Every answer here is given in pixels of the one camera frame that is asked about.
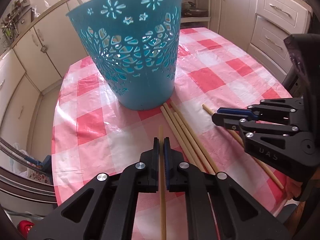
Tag metal chair frame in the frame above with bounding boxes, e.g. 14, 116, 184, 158
1, 139, 57, 204

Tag red white checkered tablecloth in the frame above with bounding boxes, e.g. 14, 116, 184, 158
51, 27, 293, 240

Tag cream kitchen cabinets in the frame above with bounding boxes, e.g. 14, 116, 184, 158
1, 0, 311, 157

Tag white shelf rack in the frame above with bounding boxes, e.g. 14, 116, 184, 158
181, 0, 211, 28

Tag red patterned bag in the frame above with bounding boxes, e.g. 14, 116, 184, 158
17, 220, 35, 239

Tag teal perforated plastic basket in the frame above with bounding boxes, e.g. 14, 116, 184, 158
67, 0, 182, 111

